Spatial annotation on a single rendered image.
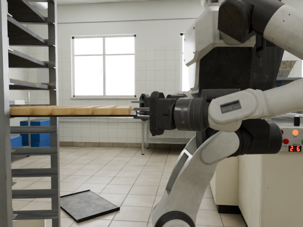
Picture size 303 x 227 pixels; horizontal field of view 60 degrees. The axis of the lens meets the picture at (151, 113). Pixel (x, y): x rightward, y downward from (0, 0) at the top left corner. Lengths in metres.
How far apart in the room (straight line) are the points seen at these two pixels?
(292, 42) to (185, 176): 0.51
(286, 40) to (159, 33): 4.92
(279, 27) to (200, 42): 0.24
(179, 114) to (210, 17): 0.33
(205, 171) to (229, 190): 1.56
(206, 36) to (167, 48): 4.65
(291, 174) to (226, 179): 0.78
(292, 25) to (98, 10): 5.41
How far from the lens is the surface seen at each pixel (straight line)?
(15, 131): 1.24
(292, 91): 0.66
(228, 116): 0.62
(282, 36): 0.71
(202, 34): 0.85
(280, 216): 1.83
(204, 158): 0.88
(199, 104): 0.66
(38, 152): 1.22
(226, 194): 2.46
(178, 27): 5.56
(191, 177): 0.91
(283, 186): 1.77
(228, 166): 2.39
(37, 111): 0.79
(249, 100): 0.63
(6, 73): 0.77
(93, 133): 5.75
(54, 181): 1.23
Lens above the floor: 0.99
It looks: 3 degrees down
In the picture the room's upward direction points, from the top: straight up
